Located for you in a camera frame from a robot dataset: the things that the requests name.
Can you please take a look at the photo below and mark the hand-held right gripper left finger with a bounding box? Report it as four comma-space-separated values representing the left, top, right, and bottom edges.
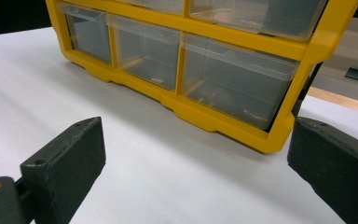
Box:
20, 116, 107, 224

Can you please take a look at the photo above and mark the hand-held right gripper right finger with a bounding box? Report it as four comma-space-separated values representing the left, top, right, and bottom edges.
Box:
286, 117, 358, 224

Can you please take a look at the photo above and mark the set of clear plastic drawers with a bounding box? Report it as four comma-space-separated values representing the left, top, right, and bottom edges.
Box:
57, 0, 328, 131

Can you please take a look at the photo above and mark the yellow black drawer organizer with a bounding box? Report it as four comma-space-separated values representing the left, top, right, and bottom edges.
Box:
45, 0, 358, 154

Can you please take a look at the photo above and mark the wooden table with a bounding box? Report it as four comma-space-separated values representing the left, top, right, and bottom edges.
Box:
307, 86, 358, 117

